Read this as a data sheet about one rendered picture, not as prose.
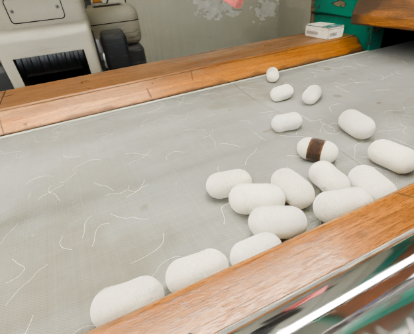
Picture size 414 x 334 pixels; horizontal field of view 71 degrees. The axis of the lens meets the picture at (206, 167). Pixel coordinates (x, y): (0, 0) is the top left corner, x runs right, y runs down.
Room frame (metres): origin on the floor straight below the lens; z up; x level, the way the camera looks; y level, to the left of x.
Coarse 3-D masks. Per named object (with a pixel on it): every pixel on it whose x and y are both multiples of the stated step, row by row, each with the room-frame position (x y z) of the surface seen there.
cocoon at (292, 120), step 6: (282, 114) 0.27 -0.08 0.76; (288, 114) 0.26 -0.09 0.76; (294, 114) 0.26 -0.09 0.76; (276, 120) 0.26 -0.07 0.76; (282, 120) 0.26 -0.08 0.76; (288, 120) 0.26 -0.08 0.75; (294, 120) 0.26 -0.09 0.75; (300, 120) 0.26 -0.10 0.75; (276, 126) 0.26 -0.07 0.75; (282, 126) 0.25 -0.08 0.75; (288, 126) 0.26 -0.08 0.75; (294, 126) 0.26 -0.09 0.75
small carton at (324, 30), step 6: (312, 24) 0.59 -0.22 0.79; (318, 24) 0.58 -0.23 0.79; (324, 24) 0.57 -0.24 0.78; (330, 24) 0.57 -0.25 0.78; (336, 24) 0.56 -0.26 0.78; (306, 30) 0.59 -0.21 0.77; (312, 30) 0.57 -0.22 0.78; (318, 30) 0.56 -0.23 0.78; (324, 30) 0.55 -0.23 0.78; (330, 30) 0.54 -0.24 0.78; (336, 30) 0.54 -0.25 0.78; (342, 30) 0.55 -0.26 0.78; (312, 36) 0.57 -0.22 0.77; (318, 36) 0.56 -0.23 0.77; (324, 36) 0.55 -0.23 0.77; (330, 36) 0.54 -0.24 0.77; (336, 36) 0.55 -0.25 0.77
